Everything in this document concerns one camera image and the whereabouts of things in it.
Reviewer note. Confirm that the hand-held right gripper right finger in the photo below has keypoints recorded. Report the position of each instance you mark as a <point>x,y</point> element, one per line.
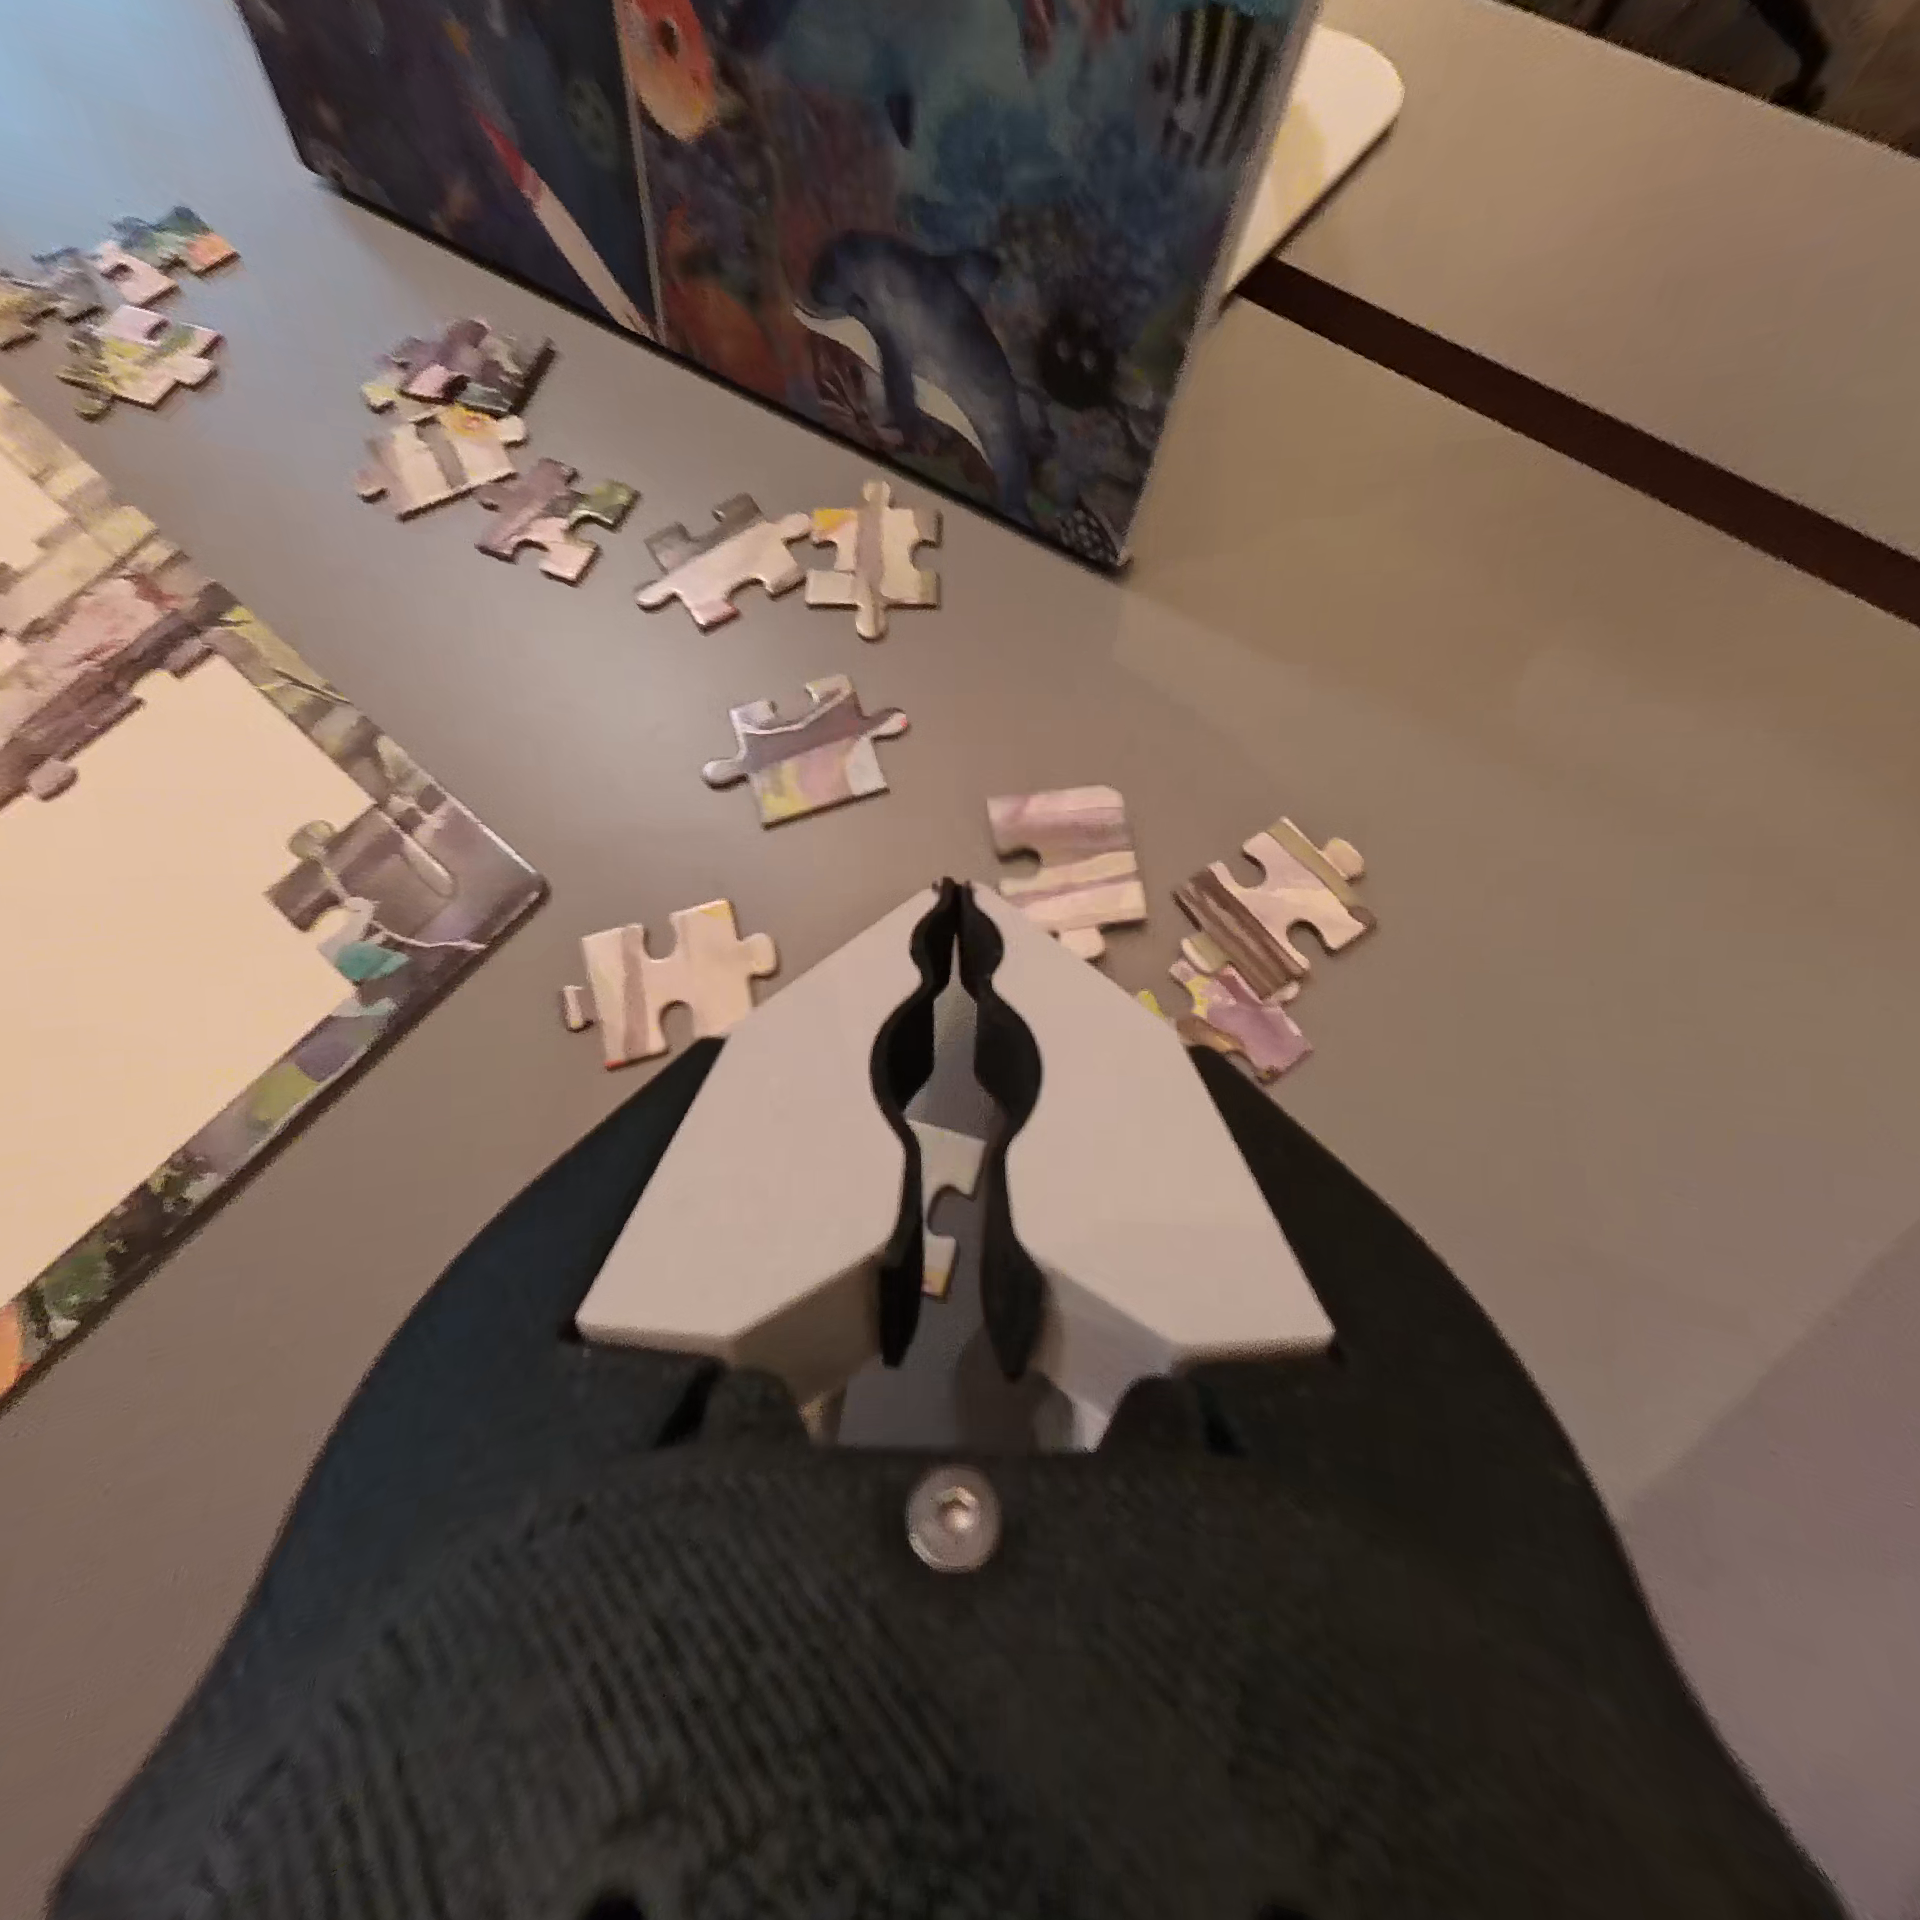
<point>1157,1198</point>

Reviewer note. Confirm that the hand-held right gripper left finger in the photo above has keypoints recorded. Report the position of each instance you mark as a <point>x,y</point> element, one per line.
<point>733,1198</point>

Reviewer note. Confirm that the white striped puzzle piece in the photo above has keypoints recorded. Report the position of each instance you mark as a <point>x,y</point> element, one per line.
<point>668,986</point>

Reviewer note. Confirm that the jigsaw puzzle board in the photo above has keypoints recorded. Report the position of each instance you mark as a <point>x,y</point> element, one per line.
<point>151,928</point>

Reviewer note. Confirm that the green yellow puzzle piece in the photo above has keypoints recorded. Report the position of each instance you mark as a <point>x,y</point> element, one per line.
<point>40,296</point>

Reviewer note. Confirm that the scattered loose puzzle pieces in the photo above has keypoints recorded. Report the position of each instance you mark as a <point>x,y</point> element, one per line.
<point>804,750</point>

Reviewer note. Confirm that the illustrated puzzle box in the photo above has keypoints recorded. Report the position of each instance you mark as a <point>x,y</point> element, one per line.
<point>928,301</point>

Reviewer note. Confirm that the white stand base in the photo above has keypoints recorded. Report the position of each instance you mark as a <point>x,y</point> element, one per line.
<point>1327,120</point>

